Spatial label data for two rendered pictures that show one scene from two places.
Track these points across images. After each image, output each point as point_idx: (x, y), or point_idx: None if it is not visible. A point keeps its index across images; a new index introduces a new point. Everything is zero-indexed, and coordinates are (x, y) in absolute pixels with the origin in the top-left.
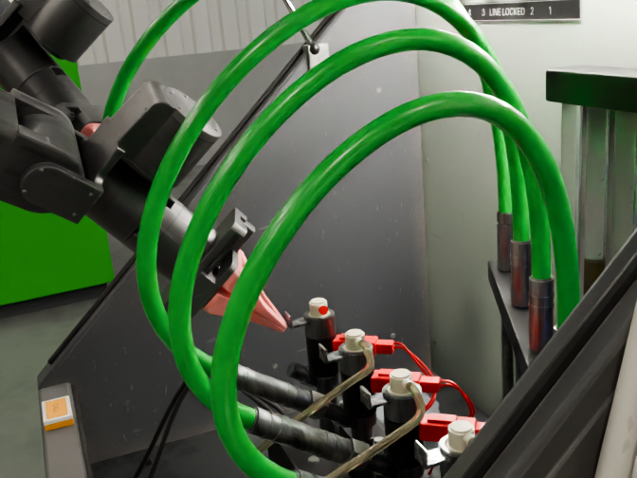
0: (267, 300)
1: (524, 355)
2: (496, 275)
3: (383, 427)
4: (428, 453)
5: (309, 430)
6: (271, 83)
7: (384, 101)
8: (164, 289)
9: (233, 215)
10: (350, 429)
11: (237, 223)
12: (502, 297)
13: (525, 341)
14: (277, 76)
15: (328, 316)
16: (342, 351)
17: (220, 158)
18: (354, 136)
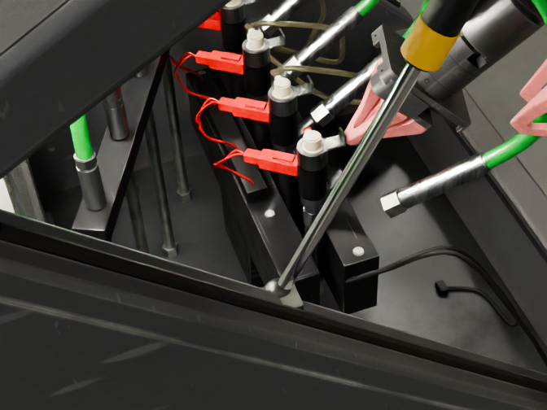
0: (361, 125)
1: (155, 68)
2: (114, 191)
3: (262, 231)
4: (251, 0)
5: (321, 32)
6: (382, 334)
7: None
8: (467, 118)
9: (387, 47)
10: (294, 232)
11: (379, 28)
12: (129, 149)
13: (146, 82)
14: (369, 330)
15: (303, 138)
16: (294, 87)
17: (485, 358)
18: None
